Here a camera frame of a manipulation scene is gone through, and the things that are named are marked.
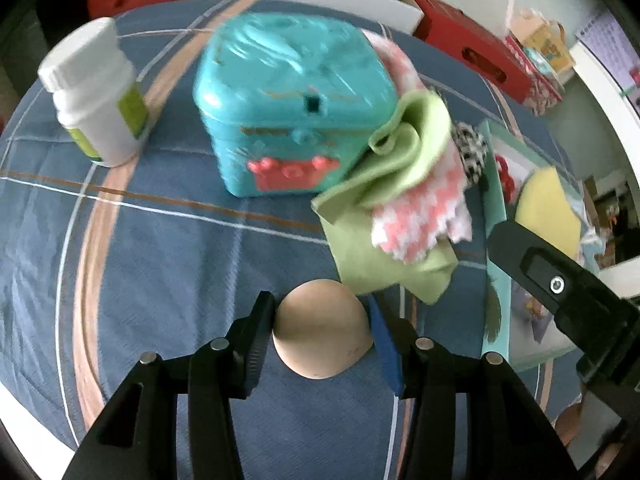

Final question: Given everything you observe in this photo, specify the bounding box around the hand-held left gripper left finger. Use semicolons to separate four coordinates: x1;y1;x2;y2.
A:
60;290;277;480

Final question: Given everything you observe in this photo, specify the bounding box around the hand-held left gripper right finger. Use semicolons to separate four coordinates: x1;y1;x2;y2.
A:
367;296;581;480

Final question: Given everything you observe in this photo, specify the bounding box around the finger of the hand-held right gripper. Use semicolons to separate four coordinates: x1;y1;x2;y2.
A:
487;221;621;333

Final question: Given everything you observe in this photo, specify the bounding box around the purple striped packet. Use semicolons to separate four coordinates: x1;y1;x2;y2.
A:
522;285;558;343

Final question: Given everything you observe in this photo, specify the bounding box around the yellow green sponge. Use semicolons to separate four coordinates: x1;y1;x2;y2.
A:
514;167;582;261

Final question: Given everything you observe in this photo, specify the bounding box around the beige egg-shaped sponge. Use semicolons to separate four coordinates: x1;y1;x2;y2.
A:
272;279;375;380

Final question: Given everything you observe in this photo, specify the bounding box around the teal rimmed white tray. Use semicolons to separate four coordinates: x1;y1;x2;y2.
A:
480;120;601;372

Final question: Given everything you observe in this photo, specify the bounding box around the green cloth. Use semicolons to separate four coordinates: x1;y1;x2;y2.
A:
311;91;458;306

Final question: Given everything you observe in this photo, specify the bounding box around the pink white checked cloth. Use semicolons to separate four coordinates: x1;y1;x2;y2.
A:
361;30;473;264

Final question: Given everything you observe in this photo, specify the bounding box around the person's right hand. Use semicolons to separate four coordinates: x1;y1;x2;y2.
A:
554;399;627;472

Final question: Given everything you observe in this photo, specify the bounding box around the black white patterned cloth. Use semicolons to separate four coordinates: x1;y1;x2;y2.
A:
452;122;491;188

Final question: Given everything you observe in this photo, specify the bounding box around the patterned gift bag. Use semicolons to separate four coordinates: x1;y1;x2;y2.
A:
505;35;563;116

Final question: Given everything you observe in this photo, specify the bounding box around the white desk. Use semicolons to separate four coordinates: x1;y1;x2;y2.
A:
567;42;640;161

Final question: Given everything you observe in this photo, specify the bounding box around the red cardboard box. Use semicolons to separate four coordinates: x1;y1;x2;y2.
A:
407;0;532;106

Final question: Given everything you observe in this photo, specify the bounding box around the purple plastic basket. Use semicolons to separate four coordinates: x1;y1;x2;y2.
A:
575;10;640;91

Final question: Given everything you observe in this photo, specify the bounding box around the teal plastic box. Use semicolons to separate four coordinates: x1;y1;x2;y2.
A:
192;11;399;197

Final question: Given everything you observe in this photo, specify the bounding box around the white pill bottle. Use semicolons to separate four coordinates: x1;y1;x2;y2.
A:
38;16;151;168

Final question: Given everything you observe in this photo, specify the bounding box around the beige box with handle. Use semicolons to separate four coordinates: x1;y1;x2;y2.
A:
515;10;576;73

